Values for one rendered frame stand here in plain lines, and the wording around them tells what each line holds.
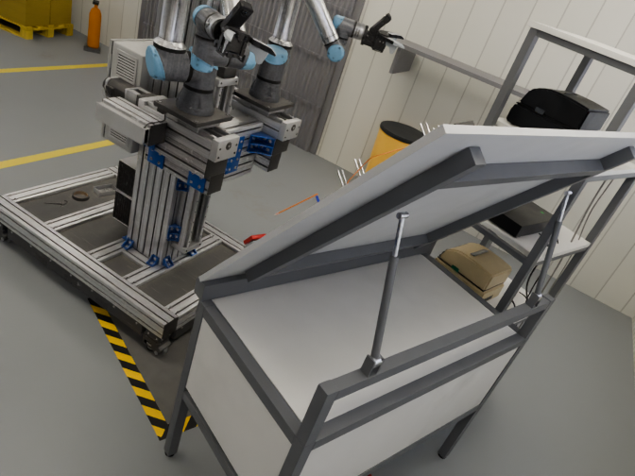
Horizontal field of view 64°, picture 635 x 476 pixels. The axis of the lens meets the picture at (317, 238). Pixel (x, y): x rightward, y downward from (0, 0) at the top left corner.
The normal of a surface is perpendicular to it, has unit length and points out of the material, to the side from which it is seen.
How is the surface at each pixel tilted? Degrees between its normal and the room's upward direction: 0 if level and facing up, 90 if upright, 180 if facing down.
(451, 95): 90
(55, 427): 0
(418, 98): 90
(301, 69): 90
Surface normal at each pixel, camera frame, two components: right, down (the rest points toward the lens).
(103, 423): 0.29, -0.82
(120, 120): -0.48, 0.32
